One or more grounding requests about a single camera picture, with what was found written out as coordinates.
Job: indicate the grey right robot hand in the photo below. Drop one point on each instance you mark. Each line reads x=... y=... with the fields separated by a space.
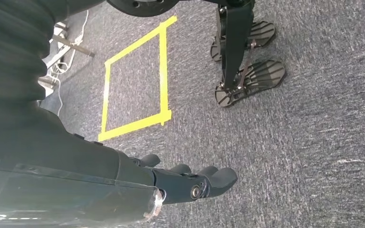
x=59 y=182

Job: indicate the yellow floor tape square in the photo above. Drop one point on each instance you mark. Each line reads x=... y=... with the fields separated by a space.
x=163 y=78

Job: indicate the black robot hip joint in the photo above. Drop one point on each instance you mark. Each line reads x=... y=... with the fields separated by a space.
x=141 y=6

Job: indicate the black robot leg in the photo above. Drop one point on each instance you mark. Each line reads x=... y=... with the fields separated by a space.
x=236 y=37

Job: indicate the black robot foot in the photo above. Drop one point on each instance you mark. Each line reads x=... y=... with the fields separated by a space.
x=262 y=31
x=264 y=75

